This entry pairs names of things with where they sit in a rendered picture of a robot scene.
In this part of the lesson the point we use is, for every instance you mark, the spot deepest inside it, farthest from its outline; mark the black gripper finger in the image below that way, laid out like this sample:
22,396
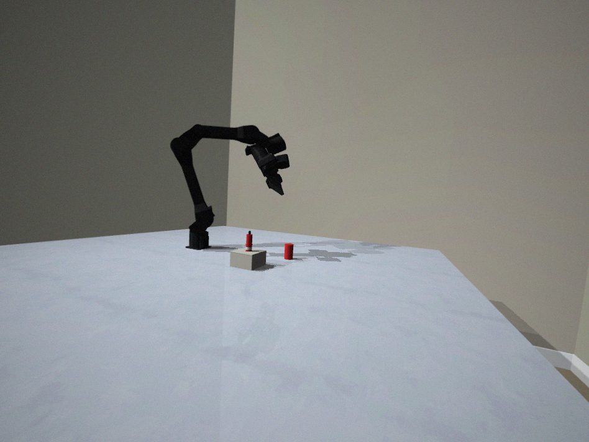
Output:
275,188
272,175

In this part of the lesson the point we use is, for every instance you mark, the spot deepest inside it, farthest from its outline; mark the beige block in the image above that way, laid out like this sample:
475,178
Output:
248,260

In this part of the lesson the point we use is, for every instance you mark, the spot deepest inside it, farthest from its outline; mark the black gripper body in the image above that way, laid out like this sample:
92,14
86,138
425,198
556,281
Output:
264,161

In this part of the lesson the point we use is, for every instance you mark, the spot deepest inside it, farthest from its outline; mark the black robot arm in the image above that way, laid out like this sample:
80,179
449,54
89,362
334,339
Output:
181,148

